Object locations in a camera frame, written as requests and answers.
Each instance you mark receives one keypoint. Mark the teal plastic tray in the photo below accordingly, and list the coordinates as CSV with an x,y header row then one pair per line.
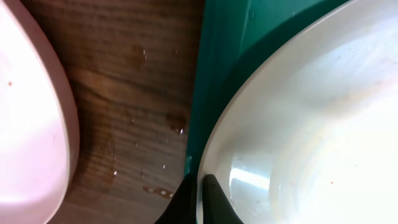
x,y
236,38

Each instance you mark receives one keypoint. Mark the white plate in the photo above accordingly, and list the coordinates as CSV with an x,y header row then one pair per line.
x,y
40,135
311,136

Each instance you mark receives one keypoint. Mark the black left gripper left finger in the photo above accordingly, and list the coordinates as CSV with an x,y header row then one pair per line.
x,y
183,205

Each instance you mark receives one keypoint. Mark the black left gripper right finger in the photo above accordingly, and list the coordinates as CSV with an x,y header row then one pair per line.
x,y
216,206

